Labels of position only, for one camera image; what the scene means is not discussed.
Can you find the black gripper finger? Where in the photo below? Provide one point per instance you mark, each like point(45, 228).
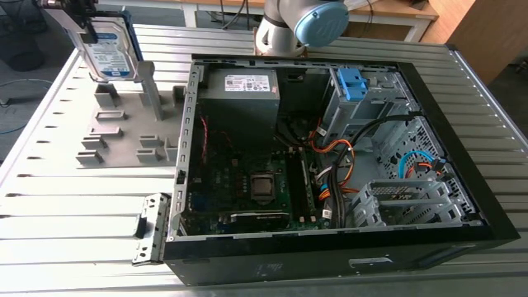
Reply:
point(90, 37)

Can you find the hard disk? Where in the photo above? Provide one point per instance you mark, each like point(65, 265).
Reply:
point(110, 58)

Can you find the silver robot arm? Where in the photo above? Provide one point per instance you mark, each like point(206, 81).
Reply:
point(281, 37)

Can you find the metal disk bay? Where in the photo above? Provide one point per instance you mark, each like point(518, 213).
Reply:
point(413, 201)

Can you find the black office chair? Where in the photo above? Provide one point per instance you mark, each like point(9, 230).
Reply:
point(27, 58)

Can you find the grey parts rack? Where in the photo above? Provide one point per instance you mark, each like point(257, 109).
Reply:
point(129, 145)

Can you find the grey power supply unit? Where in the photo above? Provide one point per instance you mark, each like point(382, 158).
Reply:
point(243, 117)

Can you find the green motherboard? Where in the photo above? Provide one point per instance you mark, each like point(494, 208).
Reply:
point(223, 185)

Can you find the CPU socket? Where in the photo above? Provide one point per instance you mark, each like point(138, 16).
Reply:
point(263, 188)

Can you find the blue plastic drive latch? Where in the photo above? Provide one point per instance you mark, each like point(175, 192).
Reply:
point(351, 83)

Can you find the black RAM slot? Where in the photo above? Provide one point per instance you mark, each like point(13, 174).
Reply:
point(295, 185)
point(310, 198)

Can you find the metal optical drive cage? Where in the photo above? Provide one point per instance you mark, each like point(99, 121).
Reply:
point(371, 108)

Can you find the black graphics card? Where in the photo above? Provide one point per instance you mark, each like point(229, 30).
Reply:
point(265, 218)

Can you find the black PC case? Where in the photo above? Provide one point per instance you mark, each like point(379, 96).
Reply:
point(289, 260)

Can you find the wooden cabinet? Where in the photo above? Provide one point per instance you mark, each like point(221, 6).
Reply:
point(487, 31)

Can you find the metal expansion slot bracket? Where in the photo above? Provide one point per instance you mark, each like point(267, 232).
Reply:
point(155, 222)

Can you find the wooden desk with white frame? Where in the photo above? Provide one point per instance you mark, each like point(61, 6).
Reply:
point(413, 10)

